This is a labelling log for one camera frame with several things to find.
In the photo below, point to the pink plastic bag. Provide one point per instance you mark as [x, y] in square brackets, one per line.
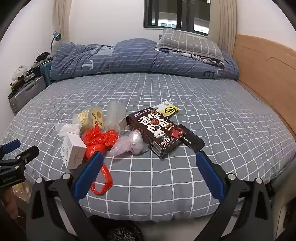
[129, 144]

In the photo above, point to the printed cloth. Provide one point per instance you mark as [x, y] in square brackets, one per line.
[201, 58]

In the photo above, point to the blue desk lamp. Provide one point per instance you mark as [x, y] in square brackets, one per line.
[57, 36]

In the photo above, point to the yellow and white packet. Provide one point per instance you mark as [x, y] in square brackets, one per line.
[166, 110]

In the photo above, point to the teal suitcase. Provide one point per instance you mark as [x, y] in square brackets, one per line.
[46, 74]

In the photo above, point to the yellow plastic bag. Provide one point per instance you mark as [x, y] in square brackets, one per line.
[22, 188]

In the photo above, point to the brown cookie box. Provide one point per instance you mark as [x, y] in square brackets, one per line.
[150, 129]

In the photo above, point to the dark framed window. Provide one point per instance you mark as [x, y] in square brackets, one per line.
[175, 14]

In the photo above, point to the beige curtain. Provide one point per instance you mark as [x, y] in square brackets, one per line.
[62, 18]
[224, 23]

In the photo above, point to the blue striped quilt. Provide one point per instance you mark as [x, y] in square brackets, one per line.
[127, 60]

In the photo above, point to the white tissue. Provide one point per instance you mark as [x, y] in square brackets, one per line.
[67, 129]

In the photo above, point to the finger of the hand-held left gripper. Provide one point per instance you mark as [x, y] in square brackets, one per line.
[11, 146]
[25, 155]

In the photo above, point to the person's left hand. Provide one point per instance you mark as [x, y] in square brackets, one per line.
[10, 201]

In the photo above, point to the pile of dark clutter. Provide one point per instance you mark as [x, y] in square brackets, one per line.
[30, 71]

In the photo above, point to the trash bin with black bag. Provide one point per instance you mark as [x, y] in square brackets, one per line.
[124, 235]

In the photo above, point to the clear bubble wrap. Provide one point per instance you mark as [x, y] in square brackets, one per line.
[114, 113]

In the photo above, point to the small white box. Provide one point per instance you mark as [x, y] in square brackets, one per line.
[74, 150]

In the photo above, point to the yellow cup with clear lid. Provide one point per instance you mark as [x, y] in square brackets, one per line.
[89, 117]

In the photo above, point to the wooden headboard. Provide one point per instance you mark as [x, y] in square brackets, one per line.
[266, 76]

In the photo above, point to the grey suitcase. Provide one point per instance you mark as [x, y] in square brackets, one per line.
[27, 92]

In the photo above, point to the black sachet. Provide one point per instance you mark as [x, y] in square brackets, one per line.
[193, 140]

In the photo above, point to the grey checked pillow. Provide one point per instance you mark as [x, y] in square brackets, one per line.
[185, 41]

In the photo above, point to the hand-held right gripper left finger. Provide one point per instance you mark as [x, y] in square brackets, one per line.
[90, 171]

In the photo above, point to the red plastic bag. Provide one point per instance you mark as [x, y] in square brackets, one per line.
[97, 139]

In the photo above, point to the bed with grey checked sheet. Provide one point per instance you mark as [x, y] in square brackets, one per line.
[185, 104]

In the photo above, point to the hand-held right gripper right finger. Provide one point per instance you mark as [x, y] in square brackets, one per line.
[210, 176]

